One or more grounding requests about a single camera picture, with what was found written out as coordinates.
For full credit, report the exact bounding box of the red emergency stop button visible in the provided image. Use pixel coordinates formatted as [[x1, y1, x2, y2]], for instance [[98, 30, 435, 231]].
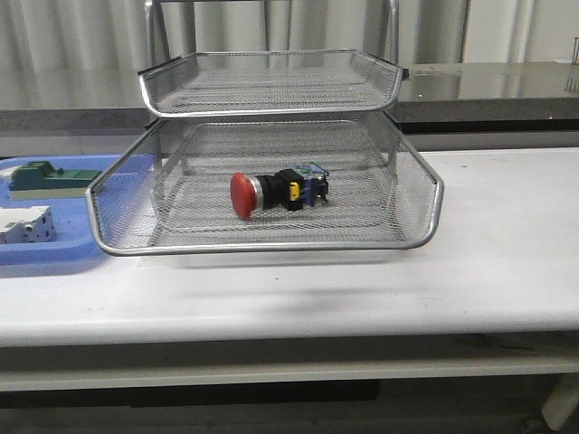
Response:
[[230, 162, 329, 221]]

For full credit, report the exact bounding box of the silver mesh tray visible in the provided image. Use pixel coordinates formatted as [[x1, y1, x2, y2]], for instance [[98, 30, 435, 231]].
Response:
[[85, 112, 444, 256], [138, 49, 404, 118]]

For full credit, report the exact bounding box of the blue plastic tray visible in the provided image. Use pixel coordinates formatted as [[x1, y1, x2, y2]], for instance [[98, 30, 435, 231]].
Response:
[[0, 154, 157, 278]]

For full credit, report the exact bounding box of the grey stone counter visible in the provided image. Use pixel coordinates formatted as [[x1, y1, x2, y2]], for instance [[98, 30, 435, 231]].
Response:
[[1, 62, 578, 157]]

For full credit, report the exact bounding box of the white circuit breaker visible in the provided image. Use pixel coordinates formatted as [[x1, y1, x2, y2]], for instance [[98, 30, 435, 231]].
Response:
[[1, 206, 56, 244]]

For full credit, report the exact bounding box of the green electrical module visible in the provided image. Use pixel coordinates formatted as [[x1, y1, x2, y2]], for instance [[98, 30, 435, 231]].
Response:
[[8, 160, 101, 200]]

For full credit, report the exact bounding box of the white table leg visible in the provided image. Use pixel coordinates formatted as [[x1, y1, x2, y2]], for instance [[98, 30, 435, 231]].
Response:
[[541, 373, 579, 431]]

